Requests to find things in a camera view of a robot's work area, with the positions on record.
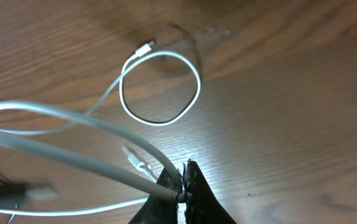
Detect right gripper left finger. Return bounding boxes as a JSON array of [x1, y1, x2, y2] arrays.
[[128, 168, 183, 224]]

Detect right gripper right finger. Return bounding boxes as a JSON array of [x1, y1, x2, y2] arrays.
[[184, 160, 236, 224]]

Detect white USB cable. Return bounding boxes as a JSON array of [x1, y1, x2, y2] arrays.
[[0, 40, 202, 218]]

